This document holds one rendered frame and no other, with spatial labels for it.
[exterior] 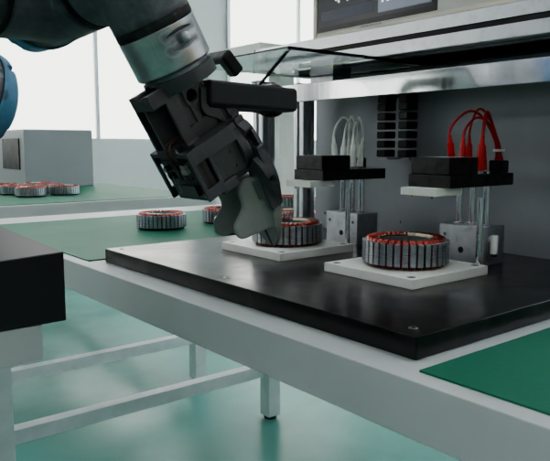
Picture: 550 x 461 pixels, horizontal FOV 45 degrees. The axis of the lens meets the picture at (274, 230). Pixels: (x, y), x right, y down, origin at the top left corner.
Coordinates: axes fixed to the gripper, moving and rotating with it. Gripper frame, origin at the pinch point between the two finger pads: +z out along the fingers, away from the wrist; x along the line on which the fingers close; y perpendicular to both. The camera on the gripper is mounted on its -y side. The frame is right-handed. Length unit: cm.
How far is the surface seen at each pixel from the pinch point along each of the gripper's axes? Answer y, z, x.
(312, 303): 2.6, 7.0, 4.9
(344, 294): -2.3, 9.9, 3.9
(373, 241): -13.3, 10.9, -1.0
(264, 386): -40, 107, -116
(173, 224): -20, 21, -71
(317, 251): -15.4, 16.6, -16.8
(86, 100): -179, 48, -472
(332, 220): -27.6, 20.1, -26.4
